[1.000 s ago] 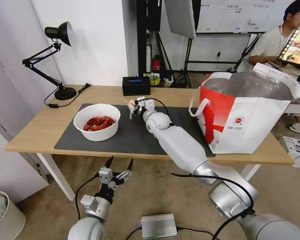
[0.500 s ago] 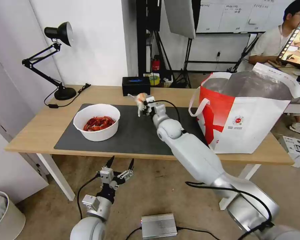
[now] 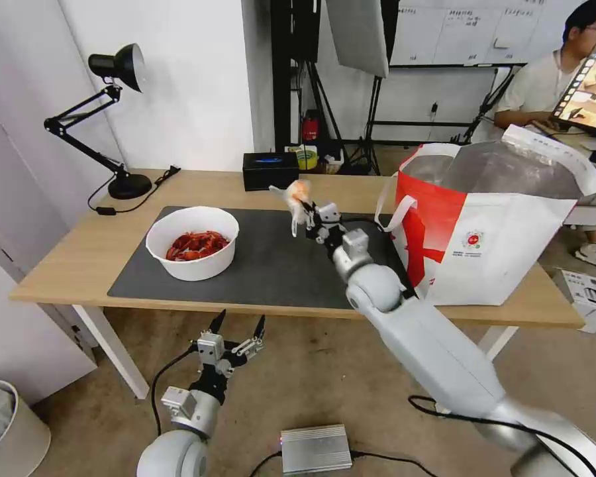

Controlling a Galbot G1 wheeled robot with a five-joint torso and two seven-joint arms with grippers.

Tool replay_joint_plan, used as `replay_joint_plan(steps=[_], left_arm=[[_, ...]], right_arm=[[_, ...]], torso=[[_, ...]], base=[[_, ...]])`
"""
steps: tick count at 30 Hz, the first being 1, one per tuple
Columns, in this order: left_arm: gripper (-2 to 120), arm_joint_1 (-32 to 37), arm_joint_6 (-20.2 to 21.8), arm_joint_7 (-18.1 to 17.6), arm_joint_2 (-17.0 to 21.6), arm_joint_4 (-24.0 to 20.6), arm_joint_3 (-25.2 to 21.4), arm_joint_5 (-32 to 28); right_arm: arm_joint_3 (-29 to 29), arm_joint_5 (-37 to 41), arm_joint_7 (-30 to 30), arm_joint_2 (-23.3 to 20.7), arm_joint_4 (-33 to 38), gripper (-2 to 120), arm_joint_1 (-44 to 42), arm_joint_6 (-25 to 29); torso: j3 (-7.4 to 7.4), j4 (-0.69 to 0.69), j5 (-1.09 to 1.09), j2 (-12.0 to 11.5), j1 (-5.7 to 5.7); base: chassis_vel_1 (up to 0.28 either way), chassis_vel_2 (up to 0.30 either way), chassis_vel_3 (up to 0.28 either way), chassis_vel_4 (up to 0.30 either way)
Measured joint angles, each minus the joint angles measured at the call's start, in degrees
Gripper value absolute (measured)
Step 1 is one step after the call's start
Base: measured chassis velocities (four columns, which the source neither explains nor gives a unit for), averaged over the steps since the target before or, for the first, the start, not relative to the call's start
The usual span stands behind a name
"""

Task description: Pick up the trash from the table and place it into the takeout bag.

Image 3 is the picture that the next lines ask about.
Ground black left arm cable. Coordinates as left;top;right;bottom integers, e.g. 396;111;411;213
150;345;201;440

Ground grey softbox panel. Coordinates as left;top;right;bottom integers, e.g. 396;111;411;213
324;0;391;78

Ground white trash bin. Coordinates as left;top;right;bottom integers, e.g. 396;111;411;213
0;379;52;477

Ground yellow green tape roll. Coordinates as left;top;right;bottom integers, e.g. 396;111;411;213
295;146;321;173

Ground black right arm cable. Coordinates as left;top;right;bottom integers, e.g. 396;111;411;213
338;213;596;451

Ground silver power supply box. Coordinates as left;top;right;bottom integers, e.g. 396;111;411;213
279;423;354;476

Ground red and white takeout bag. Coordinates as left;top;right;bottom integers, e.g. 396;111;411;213
375;124;596;307

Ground whiteboard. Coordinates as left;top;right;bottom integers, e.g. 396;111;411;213
387;0;593;68

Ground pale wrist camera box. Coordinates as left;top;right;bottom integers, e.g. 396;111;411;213
318;201;342;225
198;333;225;360

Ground white printed cardboard box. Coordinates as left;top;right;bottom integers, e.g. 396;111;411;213
560;268;596;335

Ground person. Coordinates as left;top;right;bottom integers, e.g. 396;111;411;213
493;0;596;277

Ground wooden table with white legs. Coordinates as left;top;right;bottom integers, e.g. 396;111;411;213
8;168;587;401

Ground black desk lamp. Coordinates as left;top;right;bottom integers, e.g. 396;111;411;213
43;43;154;201

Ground open laptop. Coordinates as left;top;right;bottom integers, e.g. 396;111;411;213
550;23;596;134

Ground black lamp power cable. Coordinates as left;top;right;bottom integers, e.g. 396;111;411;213
87;166;181;217

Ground red fire extinguisher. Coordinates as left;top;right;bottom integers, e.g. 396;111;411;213
301;109;322;146

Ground dark grey desk mat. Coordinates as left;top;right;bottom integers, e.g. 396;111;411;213
107;205;419;313

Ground black power supply cable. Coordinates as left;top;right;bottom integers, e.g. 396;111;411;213
246;449;446;477

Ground red crayfish shells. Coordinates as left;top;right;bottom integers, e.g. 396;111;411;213
166;229;231;263

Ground black light tripod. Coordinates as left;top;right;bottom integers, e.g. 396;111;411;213
335;74;404;176

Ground orange-stained plastic glove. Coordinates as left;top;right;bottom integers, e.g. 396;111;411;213
268;178;313;239

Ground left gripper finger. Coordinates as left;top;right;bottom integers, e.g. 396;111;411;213
230;314;267;360
198;308;227;345

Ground white paper bowl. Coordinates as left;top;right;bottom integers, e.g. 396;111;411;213
145;206;241;282

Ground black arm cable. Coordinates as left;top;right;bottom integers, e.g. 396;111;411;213
338;213;596;451
150;345;201;440

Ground black metal stand frame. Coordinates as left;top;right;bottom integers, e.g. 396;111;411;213
270;0;324;151

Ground black tissue box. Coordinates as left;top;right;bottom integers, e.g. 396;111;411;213
242;152;301;193

